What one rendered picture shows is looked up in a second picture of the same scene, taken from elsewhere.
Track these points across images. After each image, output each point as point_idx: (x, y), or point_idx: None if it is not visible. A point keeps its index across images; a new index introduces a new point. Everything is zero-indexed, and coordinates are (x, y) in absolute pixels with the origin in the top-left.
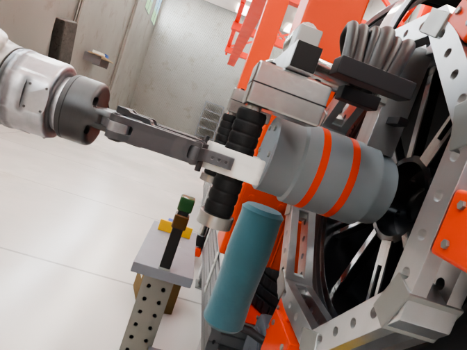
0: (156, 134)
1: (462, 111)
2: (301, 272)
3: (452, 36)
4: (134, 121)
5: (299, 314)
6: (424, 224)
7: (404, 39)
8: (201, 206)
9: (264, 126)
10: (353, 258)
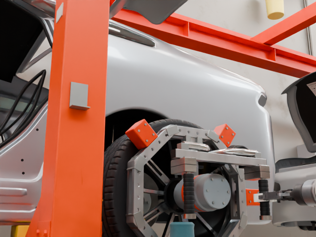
0: None
1: (239, 169)
2: None
3: (223, 145)
4: None
5: None
6: (242, 199)
7: (198, 135)
8: (267, 215)
9: (103, 169)
10: (167, 231)
